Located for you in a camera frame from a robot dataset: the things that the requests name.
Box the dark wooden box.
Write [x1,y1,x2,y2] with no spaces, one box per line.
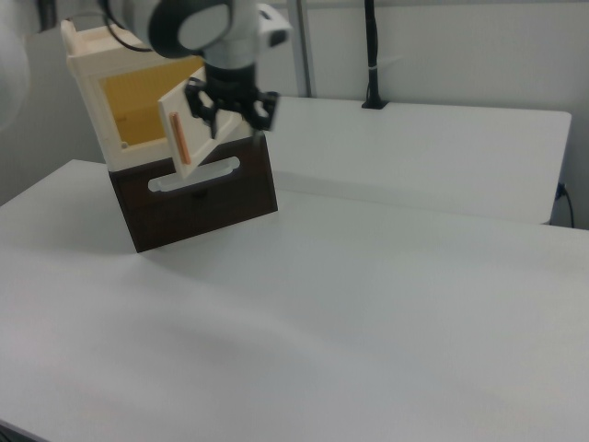
[109,133,279,254]

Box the white oblong slot handle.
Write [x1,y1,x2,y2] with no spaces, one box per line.
[148,156,241,195]

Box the cream plastic cabinet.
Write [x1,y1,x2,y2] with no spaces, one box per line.
[60,18,259,172]

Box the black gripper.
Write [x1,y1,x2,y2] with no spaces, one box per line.
[185,64,281,139]

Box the cream door with orange handle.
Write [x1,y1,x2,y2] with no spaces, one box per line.
[157,76,252,180]

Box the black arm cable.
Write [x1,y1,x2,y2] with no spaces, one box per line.
[98,0,156,52]

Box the black pole with clamp base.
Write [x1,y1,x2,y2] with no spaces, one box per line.
[361,0,388,111]

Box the grey metal partition post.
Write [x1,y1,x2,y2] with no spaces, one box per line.
[286,0,318,99]

